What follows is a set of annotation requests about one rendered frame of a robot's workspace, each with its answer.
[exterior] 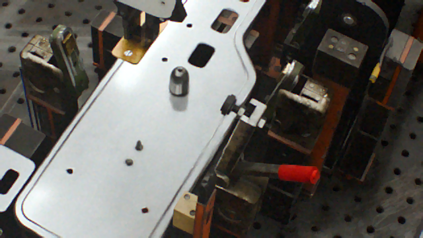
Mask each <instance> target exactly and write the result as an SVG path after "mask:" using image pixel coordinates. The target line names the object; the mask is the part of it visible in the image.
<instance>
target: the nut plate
mask: <svg viewBox="0 0 423 238"><path fill-rule="evenodd" d="M144 21H145V12H142V14H141V25H142V24H143V23H144ZM168 23H169V21H167V22H164V23H161V24H160V33H159V34H158V36H159V35H161V33H162V32H163V31H164V29H165V28H166V26H167V25H168ZM141 25H138V26H137V27H136V28H135V30H134V31H133V32H132V37H131V39H130V40H126V39H124V37H123V38H122V39H121V40H120V41H119V43H118V44H117V45H116V47H115V48H114V49H113V51H112V55H113V56H114V57H115V58H118V59H120V60H122V61H125V62H127V63H130V64H133V65H137V64H138V63H139V62H140V61H141V60H142V59H143V57H144V56H145V55H146V53H147V52H148V51H149V49H150V48H151V47H152V45H153V44H154V43H155V41H156V39H157V38H158V36H157V37H156V39H155V40H154V41H151V42H150V43H149V45H148V46H147V47H146V48H144V47H142V46H141ZM125 51H131V52H132V54H131V55H129V56H127V55H125V54H124V52H125Z"/></svg>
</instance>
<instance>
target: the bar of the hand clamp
mask: <svg viewBox="0 0 423 238"><path fill-rule="evenodd" d="M235 98H236V96H235V95H234V94H231V95H228V96H227V98H226V100H225V101H224V103H223V104H222V106H221V108H220V111H221V115H223V116H226V115H229V114H230V112H231V111H232V112H234V113H235V114H237V115H236V117H235V118H236V119H238V120H239V121H238V122H237V125H236V126H235V129H234V131H233V133H232V135H231V138H230V140H229V142H228V144H227V147H226V148H225V149H224V151H223V153H222V155H221V157H220V159H219V161H218V164H217V166H216V168H215V170H216V171H219V172H221V173H223V174H224V175H227V176H228V178H229V176H230V174H231V172H232V170H233V169H234V167H235V165H236V164H237V161H238V160H239V158H240V156H241V154H243V152H244V150H245V148H246V146H247V143H248V142H249V140H250V138H251V136H252V135H253V133H254V130H255V129H256V130H257V131H259V132H260V131H261V129H264V130H266V132H268V130H269V129H270V127H271V124H269V123H267V122H266V120H267V118H266V117H264V116H263V115H264V112H265V110H266V109H267V106H266V105H265V104H262V103H261V102H258V101H256V100H254V99H251V100H250V102H249V105H248V106H245V105H242V106H241V107H239V106H237V105H236V104H235V103H236V101H237V99H235Z"/></svg>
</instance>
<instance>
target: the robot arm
mask: <svg viewBox="0 0 423 238"><path fill-rule="evenodd" d="M112 2H113V3H114V4H115V5H116V6H117V8H118V14H119V15H120V16H121V17H122V28H124V39H126V40H130V39H131V37H132V32H133V31H134V30H135V28H136V27H137V26H138V25H141V11H143V12H145V21H144V23H143V24H142V25H141V46H142V47H144V48H146V47H147V46H148V45H149V43H150V42H151V41H154V40H155V39H156V37H157V36H158V34H159V33H160V24H161V23H164V22H167V21H168V20H169V21H170V22H178V23H182V22H184V20H185V19H186V18H187V16H188V14H187V12H186V9H185V6H184V3H183V1H182V0H112Z"/></svg>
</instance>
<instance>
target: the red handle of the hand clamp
mask: <svg viewBox="0 0 423 238"><path fill-rule="evenodd" d="M231 174H236V175H248V176H254V177H266V178H273V179H280V180H284V181H291V182H308V183H316V181H317V180H318V179H319V177H320V173H319V172H318V169H317V168H316V167H309V166H302V165H288V164H281V165H277V164H269V163H256V162H249V161H237V164H236V165H235V167H234V169H233V170H232V172H231Z"/></svg>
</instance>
